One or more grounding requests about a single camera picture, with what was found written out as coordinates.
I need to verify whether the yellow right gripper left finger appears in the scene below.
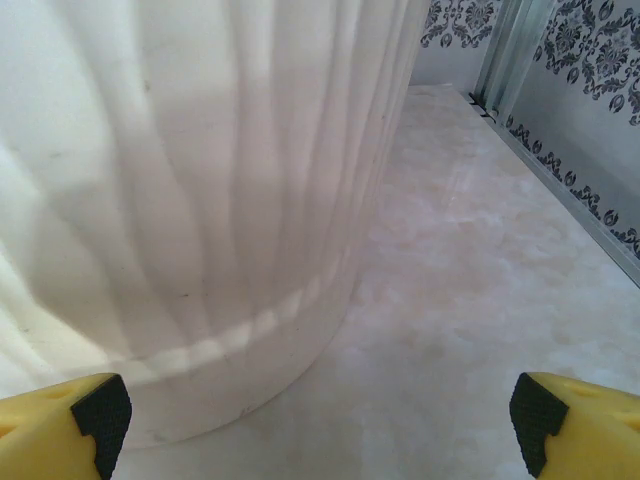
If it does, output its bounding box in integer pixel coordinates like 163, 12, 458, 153
0, 372, 134, 480

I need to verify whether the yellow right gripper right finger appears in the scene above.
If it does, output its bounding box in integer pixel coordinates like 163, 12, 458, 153
508, 371, 640, 480

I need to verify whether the cream ribbed plastic bin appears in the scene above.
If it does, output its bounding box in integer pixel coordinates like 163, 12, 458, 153
0, 0, 431, 449

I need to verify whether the aluminium frame post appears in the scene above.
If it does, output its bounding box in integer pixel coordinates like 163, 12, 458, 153
469, 0, 551, 124

